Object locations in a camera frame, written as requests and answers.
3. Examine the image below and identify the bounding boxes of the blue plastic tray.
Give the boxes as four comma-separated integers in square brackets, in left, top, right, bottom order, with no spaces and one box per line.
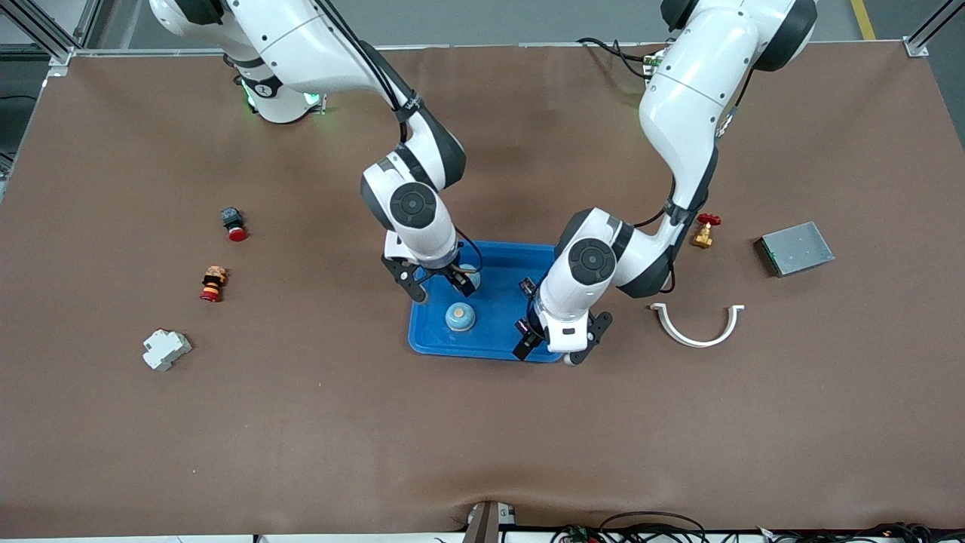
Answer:
[408,240,568,364]

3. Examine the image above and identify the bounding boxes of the white curved plastic clamp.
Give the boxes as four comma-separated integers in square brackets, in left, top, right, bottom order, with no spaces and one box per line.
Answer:
[650,303,746,348]

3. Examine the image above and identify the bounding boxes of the orange emergency stop button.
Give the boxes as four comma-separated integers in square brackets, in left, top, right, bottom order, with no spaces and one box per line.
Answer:
[199,265,228,303]

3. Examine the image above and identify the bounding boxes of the grey metal box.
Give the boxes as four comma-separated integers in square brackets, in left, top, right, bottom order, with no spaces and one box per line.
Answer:
[755,221,836,278]

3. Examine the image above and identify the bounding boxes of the white circuit breaker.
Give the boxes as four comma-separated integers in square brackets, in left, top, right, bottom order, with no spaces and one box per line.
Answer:
[142,328,193,372]

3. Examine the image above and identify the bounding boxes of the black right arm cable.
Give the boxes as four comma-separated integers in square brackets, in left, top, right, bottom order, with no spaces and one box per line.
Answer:
[313,0,486,296]

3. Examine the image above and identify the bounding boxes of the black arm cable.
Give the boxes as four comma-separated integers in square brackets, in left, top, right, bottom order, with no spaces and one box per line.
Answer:
[313,0,486,296]
[632,68,755,295]

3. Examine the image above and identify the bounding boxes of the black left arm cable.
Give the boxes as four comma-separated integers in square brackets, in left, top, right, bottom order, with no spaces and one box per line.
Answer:
[632,68,755,295]

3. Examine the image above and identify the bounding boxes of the brass valve red handle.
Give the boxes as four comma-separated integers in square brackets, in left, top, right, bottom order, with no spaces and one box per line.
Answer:
[691,213,722,250]

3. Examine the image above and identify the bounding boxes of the black cable bundle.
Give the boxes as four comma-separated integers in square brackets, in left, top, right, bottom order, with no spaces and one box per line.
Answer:
[549,511,711,543]
[754,522,965,543]

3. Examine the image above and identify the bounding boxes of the black base cable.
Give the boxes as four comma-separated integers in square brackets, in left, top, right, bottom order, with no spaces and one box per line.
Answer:
[576,36,657,80]

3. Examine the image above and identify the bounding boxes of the aluminium frame post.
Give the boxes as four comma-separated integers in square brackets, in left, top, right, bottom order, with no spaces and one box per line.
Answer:
[0,0,103,69]
[903,0,965,59]

